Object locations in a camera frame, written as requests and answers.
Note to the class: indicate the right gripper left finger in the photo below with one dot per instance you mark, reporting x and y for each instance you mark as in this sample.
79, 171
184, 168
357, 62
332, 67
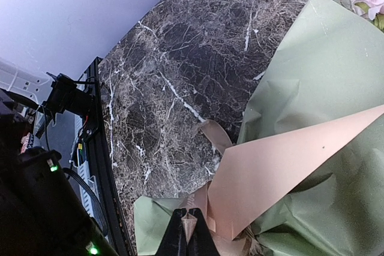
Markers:
174, 242

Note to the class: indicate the green and pink wrapping paper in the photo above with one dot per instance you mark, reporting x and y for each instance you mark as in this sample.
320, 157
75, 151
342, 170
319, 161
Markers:
307, 171

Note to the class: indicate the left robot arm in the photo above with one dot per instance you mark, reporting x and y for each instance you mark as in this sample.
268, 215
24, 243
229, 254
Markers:
47, 209

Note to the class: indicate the tan ribbon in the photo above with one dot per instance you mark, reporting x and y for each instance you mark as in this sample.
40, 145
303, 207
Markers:
243, 244

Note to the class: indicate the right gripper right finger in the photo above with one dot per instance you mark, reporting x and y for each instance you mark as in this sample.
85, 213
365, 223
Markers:
201, 242

